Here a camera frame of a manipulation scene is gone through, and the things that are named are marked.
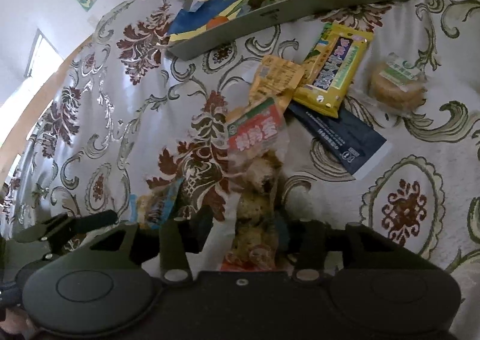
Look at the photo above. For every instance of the dark blue packet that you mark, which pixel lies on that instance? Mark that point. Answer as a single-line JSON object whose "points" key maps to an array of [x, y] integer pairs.
{"points": [[355, 145]]}

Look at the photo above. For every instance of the red label braised egg pack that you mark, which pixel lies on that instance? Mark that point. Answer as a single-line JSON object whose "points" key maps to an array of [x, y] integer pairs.
{"points": [[258, 143]]}

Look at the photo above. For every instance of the round pastry in clear wrap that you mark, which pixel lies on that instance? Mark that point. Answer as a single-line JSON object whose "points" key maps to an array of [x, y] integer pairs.
{"points": [[398, 84]]}

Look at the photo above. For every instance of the yellow green snack packet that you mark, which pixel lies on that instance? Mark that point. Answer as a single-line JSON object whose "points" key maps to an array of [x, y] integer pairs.
{"points": [[330, 67]]}

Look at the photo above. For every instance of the gold foil snack pouch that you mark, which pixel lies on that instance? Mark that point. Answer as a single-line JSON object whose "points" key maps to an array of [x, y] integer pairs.
{"points": [[275, 78]]}

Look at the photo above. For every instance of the floral white bed cover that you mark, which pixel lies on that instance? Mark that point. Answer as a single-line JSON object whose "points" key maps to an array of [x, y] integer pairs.
{"points": [[126, 118]]}

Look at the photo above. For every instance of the person left hand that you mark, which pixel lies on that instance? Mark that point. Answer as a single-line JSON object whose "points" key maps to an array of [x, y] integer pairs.
{"points": [[17, 322]]}

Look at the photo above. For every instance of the window frame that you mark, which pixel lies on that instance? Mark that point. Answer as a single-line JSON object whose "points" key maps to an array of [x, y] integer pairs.
{"points": [[44, 59]]}

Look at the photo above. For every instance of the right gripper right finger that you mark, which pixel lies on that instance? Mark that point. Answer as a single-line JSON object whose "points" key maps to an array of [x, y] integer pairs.
{"points": [[305, 245]]}

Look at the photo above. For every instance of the blue rimmed fried snack bag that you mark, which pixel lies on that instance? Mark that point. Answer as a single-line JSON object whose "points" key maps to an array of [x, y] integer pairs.
{"points": [[151, 210]]}

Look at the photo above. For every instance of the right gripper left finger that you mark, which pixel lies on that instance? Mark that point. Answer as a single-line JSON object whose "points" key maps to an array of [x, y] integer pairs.
{"points": [[179, 236]]}

